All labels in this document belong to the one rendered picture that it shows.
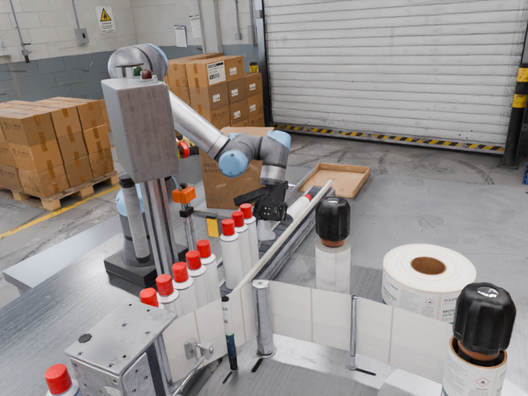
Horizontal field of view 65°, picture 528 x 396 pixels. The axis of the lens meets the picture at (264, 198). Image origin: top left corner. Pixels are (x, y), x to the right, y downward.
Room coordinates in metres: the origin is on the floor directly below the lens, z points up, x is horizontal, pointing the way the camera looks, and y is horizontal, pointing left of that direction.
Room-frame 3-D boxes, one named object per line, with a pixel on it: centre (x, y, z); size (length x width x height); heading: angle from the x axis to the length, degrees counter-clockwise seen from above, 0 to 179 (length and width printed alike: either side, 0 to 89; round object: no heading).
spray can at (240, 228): (1.04, 0.08, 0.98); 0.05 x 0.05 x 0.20
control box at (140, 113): (0.89, 0.25, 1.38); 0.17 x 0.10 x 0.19; 27
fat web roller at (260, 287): (0.73, 0.02, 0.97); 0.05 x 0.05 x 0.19
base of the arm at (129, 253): (1.20, 0.40, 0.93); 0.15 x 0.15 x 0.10
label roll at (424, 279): (0.81, -0.37, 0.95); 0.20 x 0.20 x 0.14
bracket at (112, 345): (0.52, 0.24, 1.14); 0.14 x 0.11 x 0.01; 152
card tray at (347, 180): (1.82, -0.34, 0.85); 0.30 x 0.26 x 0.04; 152
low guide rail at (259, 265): (1.18, -0.04, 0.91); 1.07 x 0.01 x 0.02; 152
